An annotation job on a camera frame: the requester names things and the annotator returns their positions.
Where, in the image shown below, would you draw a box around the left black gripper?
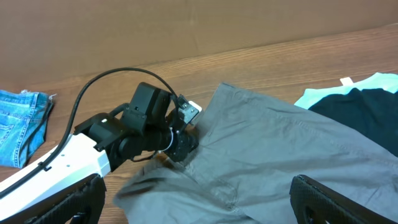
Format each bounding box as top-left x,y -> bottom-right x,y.
157,110 -> 199,162

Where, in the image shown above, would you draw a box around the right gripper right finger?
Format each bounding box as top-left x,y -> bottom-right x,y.
289,175 -> 397,224

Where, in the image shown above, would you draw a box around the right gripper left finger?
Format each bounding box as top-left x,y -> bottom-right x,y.
0,174 -> 107,224

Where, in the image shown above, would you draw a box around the grey cotton shorts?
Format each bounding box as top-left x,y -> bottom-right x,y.
114,83 -> 397,223

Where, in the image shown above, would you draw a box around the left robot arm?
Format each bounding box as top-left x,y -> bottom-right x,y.
1,82 -> 202,223

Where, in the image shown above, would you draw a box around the black t-shirt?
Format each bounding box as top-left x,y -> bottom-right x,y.
309,88 -> 397,156

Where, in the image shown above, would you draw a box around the folded blue denim jeans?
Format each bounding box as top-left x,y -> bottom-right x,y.
1,90 -> 53,169

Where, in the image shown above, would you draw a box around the light blue t-shirt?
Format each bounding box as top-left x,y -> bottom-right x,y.
294,72 -> 397,109

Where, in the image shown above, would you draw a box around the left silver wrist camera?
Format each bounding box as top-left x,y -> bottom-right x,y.
177,95 -> 203,126

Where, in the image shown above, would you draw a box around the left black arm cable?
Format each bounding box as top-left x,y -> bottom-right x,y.
0,67 -> 181,200

